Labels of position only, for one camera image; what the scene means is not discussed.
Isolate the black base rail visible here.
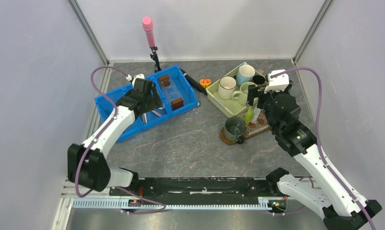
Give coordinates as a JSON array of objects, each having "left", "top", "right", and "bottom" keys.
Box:
[{"left": 109, "top": 177, "right": 283, "bottom": 215}]

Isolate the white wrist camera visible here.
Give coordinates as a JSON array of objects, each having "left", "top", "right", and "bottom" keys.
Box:
[
  {"left": 131, "top": 74, "right": 145, "bottom": 86},
  {"left": 264, "top": 69, "right": 290, "bottom": 93}
]

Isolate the dark grey mug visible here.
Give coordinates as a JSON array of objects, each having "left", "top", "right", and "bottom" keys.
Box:
[{"left": 224, "top": 117, "right": 245, "bottom": 144}]

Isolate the black mug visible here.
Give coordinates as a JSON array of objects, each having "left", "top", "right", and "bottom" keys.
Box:
[{"left": 252, "top": 75, "right": 266, "bottom": 85}]

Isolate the white mug brown rim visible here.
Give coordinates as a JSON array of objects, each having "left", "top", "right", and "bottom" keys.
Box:
[{"left": 218, "top": 76, "right": 237, "bottom": 100}]

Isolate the black cylinder marker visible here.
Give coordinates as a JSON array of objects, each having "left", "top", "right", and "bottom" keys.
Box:
[{"left": 181, "top": 69, "right": 208, "bottom": 95}]

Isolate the clear plastic toothbrush holder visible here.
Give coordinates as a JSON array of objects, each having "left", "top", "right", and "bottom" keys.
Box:
[{"left": 243, "top": 111, "right": 269, "bottom": 139}]

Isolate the green plastic basket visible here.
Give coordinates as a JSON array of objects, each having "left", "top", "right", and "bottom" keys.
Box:
[{"left": 206, "top": 62, "right": 261, "bottom": 117}]

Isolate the pink microphone on stand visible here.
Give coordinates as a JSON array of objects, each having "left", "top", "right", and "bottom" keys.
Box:
[{"left": 142, "top": 16, "right": 162, "bottom": 72}]

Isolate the brown oval wooden tray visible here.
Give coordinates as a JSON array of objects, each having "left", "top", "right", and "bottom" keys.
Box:
[{"left": 220, "top": 111, "right": 269, "bottom": 145}]

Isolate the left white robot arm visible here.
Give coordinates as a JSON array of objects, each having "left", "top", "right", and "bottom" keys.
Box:
[{"left": 67, "top": 74, "right": 162, "bottom": 196}]

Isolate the light blue mug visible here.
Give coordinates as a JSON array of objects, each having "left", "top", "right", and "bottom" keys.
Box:
[{"left": 236, "top": 64, "right": 256, "bottom": 86}]

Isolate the orange yellow toy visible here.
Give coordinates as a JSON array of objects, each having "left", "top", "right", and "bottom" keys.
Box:
[{"left": 199, "top": 79, "right": 212, "bottom": 89}]

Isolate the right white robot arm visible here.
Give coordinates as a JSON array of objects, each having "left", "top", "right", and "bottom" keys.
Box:
[{"left": 247, "top": 85, "right": 382, "bottom": 230}]

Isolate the light green mug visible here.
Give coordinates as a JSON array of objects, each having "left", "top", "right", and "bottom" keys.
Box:
[{"left": 231, "top": 82, "right": 256, "bottom": 106}]

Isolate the green toothpaste tube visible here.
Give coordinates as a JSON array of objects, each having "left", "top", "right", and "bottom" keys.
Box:
[{"left": 245, "top": 106, "right": 253, "bottom": 125}]

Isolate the blue compartment bin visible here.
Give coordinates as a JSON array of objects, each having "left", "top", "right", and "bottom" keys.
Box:
[{"left": 94, "top": 65, "right": 198, "bottom": 143}]

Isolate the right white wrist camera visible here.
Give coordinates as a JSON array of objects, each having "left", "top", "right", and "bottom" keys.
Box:
[{"left": 264, "top": 69, "right": 290, "bottom": 93}]

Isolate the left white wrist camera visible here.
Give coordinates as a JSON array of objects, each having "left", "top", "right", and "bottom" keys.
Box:
[{"left": 131, "top": 74, "right": 145, "bottom": 86}]

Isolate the white toothpaste tube red cap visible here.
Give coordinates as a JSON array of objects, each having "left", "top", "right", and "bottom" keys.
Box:
[{"left": 250, "top": 107, "right": 261, "bottom": 123}]

